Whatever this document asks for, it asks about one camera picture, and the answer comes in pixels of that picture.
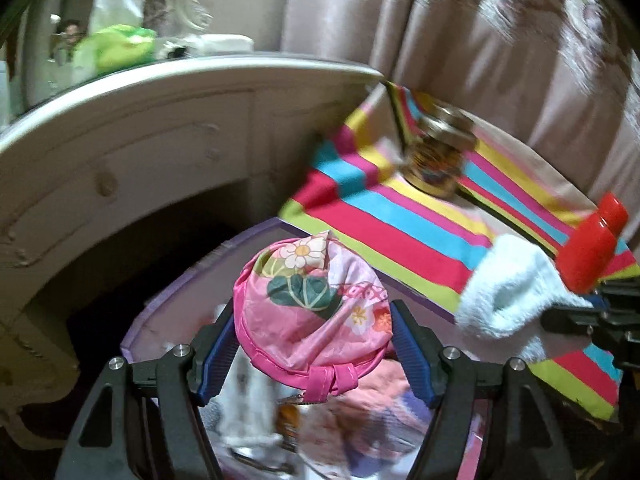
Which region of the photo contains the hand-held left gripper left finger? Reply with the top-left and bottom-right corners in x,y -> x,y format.
55,300 -> 238,480

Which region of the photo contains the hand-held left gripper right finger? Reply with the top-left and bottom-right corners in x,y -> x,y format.
390,300 -> 576,480

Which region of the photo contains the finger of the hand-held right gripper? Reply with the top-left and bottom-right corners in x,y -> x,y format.
541,305 -> 613,335

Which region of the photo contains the white fluffy sock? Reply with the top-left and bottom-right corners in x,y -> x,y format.
455,234 -> 593,363

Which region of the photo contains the purple storage box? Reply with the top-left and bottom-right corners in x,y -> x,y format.
119,217 -> 496,480

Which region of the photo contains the pink floral fabric bag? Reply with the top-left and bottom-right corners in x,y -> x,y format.
232,230 -> 393,403

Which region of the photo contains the pink fuzzy cloth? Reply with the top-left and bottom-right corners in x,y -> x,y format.
320,360 -> 433,461

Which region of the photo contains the white cloth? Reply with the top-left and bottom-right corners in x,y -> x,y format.
212,350 -> 282,453

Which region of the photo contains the red thermos flask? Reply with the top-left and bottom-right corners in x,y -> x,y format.
556,191 -> 630,295

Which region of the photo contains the rainbow striped tablecloth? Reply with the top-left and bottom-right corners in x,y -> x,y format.
277,82 -> 640,421

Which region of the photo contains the glass jar with gold lid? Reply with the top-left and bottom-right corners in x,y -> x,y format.
402,102 -> 476,198

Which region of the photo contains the white dresser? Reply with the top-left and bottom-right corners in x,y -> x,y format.
0,52 -> 383,453

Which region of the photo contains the pale patterned curtain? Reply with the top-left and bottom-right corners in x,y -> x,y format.
280,0 -> 640,211

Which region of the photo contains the white flat box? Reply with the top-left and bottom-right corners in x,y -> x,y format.
155,34 -> 253,61

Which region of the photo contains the green plush toy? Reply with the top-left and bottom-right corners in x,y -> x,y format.
75,24 -> 158,78

